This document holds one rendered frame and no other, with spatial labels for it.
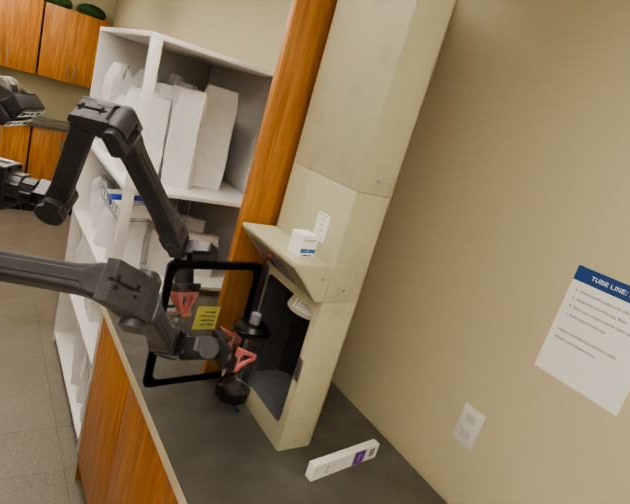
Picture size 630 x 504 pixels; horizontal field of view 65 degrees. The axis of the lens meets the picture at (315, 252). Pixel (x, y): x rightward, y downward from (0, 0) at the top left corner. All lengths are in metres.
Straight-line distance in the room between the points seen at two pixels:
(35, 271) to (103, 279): 0.12
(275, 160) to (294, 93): 0.20
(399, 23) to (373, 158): 0.31
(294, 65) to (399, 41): 0.37
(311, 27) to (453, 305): 0.90
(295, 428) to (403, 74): 0.99
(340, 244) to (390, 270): 0.50
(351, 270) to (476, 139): 0.56
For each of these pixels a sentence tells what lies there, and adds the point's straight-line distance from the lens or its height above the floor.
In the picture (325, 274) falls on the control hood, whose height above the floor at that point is 1.49.
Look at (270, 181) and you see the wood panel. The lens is 1.50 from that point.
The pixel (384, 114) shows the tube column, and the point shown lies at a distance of 1.20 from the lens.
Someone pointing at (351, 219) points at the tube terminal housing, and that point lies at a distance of 1.22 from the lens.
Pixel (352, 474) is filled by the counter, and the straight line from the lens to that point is 1.53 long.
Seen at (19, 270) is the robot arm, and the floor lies 1.48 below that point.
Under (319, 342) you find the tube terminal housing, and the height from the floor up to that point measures 1.29.
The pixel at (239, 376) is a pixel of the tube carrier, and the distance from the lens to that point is 1.43.
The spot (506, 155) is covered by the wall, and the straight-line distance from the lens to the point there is 1.48.
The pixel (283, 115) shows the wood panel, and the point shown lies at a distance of 1.48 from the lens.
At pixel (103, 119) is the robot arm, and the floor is 1.72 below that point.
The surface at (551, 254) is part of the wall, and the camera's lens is 1.36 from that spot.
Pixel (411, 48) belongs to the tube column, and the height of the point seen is 2.06.
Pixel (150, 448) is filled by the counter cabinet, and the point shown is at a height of 0.81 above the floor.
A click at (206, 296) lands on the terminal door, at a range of 1.46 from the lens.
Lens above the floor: 1.86
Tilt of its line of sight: 15 degrees down
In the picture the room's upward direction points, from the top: 17 degrees clockwise
